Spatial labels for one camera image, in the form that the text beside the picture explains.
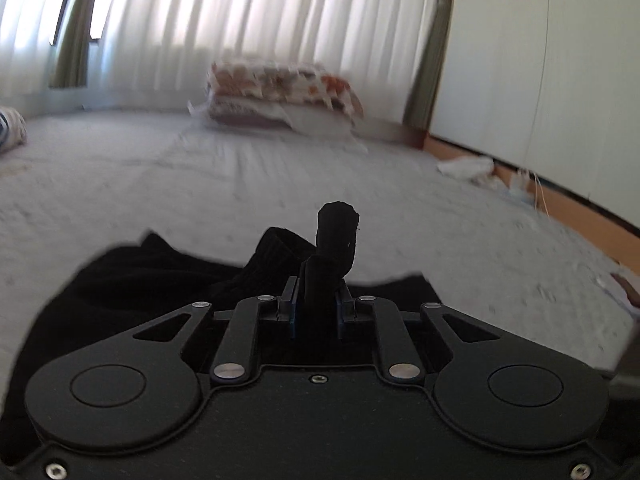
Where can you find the white patterned bed sheet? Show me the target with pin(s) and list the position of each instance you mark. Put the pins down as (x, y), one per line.
(89, 180)

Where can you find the wooden bed headboard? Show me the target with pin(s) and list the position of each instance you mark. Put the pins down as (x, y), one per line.
(617, 238)

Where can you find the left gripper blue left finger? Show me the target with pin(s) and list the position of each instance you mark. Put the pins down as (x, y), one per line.
(263, 315)

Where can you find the white sheer curtain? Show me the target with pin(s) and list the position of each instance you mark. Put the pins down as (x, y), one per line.
(161, 50)

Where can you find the right green curtain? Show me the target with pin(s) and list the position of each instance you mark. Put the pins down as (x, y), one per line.
(422, 98)

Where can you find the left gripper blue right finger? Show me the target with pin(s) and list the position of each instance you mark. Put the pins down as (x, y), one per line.
(372, 332)

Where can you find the white and mauve pillow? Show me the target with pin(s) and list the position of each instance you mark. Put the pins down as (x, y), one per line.
(307, 121)

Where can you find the blue white striped garment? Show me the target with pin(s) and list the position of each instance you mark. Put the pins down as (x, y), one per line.
(13, 132)

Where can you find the white charger plug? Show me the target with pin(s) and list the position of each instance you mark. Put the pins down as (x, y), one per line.
(523, 188)

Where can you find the black pants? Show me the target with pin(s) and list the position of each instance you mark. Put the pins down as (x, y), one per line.
(131, 338)

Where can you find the floral pillow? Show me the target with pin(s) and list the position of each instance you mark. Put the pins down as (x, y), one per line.
(282, 83)

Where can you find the white crumpled cloth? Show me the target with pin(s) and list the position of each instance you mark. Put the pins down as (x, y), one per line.
(478, 170)

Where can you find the green curtain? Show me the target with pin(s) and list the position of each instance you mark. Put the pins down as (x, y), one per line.
(422, 98)
(71, 43)

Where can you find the left green curtain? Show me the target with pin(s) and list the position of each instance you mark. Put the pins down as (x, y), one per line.
(71, 43)

